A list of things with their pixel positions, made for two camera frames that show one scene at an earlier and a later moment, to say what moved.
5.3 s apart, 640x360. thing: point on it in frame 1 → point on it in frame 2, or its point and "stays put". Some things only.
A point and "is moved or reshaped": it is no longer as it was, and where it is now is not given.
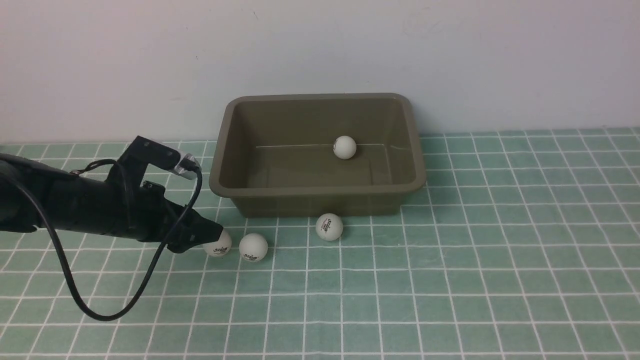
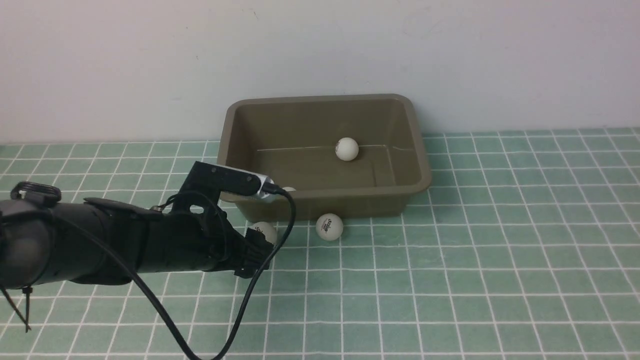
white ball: [329, 227] stays put
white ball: [344, 147] stays put
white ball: [253, 247] is moved or reshaped
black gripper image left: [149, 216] → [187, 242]
